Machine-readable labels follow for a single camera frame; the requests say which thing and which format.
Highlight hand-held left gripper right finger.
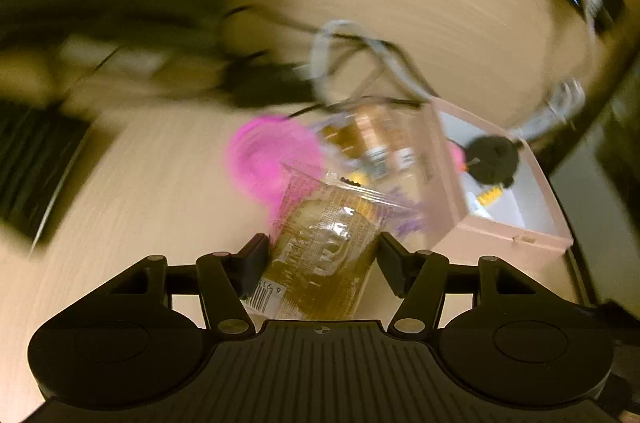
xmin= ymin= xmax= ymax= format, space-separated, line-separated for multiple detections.
xmin=377 ymin=233 xmax=542 ymax=337

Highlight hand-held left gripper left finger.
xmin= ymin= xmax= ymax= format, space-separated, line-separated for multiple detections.
xmin=102 ymin=233 xmax=271 ymax=337

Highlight clear pastry snack packet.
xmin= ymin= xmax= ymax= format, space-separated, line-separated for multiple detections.
xmin=240 ymin=160 xmax=426 ymax=321

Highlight pink plastic mesh basket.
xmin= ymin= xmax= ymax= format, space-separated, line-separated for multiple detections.
xmin=226 ymin=113 xmax=326 ymax=224

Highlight pink cardboard box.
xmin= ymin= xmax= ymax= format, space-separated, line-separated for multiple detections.
xmin=427 ymin=97 xmax=573 ymax=264

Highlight small yellow object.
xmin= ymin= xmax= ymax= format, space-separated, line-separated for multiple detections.
xmin=475 ymin=187 xmax=503 ymax=209

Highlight clear packet with brown contents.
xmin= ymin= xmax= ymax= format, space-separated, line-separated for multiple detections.
xmin=315 ymin=96 xmax=441 ymax=209

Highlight black rounded object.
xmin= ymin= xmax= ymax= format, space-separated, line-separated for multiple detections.
xmin=462 ymin=136 xmax=523 ymax=189

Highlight black power adapter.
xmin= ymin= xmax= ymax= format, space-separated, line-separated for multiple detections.
xmin=222 ymin=62 xmax=313 ymax=109

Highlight computer case with glass side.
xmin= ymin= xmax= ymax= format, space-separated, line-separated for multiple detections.
xmin=547 ymin=53 xmax=640 ymax=309

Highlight black keyboard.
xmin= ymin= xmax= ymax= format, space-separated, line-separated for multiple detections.
xmin=0 ymin=100 xmax=93 ymax=251

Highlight thin white cable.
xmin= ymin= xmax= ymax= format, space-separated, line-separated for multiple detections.
xmin=309 ymin=20 xmax=438 ymax=106

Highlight black cable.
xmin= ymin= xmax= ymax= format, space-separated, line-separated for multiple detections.
xmin=212 ymin=4 xmax=426 ymax=114

